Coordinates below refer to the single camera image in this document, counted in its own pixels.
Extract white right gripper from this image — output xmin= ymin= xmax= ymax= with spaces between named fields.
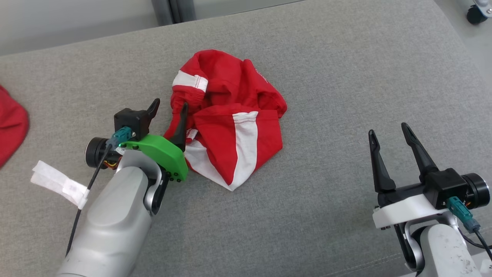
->
xmin=368 ymin=123 xmax=448 ymax=230

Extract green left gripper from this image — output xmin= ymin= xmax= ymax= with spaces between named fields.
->
xmin=121 ymin=98 xmax=189 ymax=182

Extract red shorts with white band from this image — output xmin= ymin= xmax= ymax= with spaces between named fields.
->
xmin=163 ymin=49 xmax=288 ymax=192

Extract red shirt with white sleeves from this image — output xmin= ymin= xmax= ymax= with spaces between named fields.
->
xmin=0 ymin=85 xmax=30 ymax=169

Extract black caster wheel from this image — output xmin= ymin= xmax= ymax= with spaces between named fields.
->
xmin=466 ymin=0 xmax=492 ymax=25

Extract teal left cable connector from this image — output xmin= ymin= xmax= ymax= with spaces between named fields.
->
xmin=111 ymin=127 xmax=134 ymax=149

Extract teal cable connector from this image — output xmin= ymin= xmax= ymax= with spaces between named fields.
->
xmin=111 ymin=127 xmax=134 ymax=149
xmin=446 ymin=196 xmax=481 ymax=233

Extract teal right cable connector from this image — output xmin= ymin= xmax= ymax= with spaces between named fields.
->
xmin=446 ymin=196 xmax=481 ymax=233

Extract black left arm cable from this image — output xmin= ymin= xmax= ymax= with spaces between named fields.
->
xmin=65 ymin=142 xmax=114 ymax=257

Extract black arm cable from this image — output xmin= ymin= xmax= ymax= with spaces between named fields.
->
xmin=459 ymin=227 xmax=492 ymax=262
xmin=65 ymin=142 xmax=114 ymax=257

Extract grey partition frame post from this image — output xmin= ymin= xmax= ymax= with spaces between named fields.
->
xmin=151 ymin=0 xmax=196 ymax=27

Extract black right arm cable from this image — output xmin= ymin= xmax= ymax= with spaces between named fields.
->
xmin=459 ymin=227 xmax=492 ymax=262

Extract white left cable tag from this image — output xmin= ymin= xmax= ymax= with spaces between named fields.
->
xmin=31 ymin=160 xmax=90 ymax=210

